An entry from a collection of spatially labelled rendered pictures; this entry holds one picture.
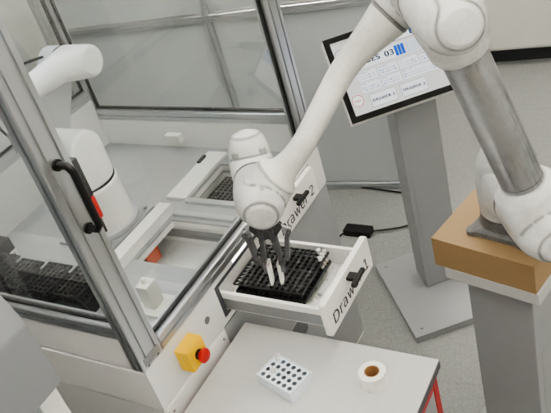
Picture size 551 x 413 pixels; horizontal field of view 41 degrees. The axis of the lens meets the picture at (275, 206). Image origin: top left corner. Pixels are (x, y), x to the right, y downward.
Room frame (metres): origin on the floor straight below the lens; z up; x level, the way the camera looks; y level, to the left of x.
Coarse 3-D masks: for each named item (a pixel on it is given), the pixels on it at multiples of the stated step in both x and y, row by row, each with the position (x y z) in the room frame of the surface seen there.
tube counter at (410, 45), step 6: (402, 42) 2.35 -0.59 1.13; (408, 42) 2.34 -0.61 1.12; (414, 42) 2.34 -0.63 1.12; (384, 48) 2.34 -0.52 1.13; (390, 48) 2.34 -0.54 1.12; (396, 48) 2.34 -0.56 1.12; (402, 48) 2.33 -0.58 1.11; (408, 48) 2.33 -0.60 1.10; (414, 48) 2.33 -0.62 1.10; (420, 48) 2.32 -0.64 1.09; (384, 54) 2.33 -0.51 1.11; (390, 54) 2.33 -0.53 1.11; (396, 54) 2.32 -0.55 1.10; (402, 54) 2.32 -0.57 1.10
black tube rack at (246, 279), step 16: (272, 256) 1.71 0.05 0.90; (304, 256) 1.66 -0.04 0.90; (256, 272) 1.65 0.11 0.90; (288, 272) 1.65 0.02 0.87; (304, 272) 1.59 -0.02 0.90; (320, 272) 1.60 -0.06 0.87; (240, 288) 1.64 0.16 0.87; (256, 288) 1.62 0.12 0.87; (272, 288) 1.56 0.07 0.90; (288, 288) 1.54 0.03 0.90
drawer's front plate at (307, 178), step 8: (304, 176) 2.03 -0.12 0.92; (312, 176) 2.06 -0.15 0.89; (296, 184) 1.99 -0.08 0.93; (304, 184) 2.02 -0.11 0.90; (312, 184) 2.05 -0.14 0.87; (296, 192) 1.97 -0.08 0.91; (312, 192) 2.04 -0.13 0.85; (304, 200) 2.00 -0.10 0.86; (312, 200) 2.03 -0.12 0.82; (288, 208) 1.92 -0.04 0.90; (304, 208) 1.99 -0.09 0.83; (288, 216) 1.91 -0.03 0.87; (296, 216) 1.94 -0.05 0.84; (296, 224) 1.93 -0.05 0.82; (280, 232) 1.86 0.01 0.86
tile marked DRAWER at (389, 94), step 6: (384, 90) 2.25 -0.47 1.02; (390, 90) 2.25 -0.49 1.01; (372, 96) 2.24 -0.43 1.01; (378, 96) 2.24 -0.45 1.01; (384, 96) 2.24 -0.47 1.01; (390, 96) 2.23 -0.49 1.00; (396, 96) 2.23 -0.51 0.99; (372, 102) 2.23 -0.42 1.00; (378, 102) 2.23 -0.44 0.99; (384, 102) 2.22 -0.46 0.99
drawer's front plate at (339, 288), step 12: (360, 240) 1.61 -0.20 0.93; (360, 252) 1.59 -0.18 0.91; (348, 264) 1.53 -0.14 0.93; (360, 264) 1.58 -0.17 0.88; (372, 264) 1.63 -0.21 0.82; (336, 276) 1.50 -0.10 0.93; (336, 288) 1.46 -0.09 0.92; (348, 288) 1.51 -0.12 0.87; (324, 300) 1.42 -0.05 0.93; (336, 300) 1.45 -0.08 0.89; (348, 300) 1.49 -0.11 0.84; (324, 312) 1.40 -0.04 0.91; (336, 312) 1.44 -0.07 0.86; (324, 324) 1.41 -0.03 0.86; (336, 324) 1.42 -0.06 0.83
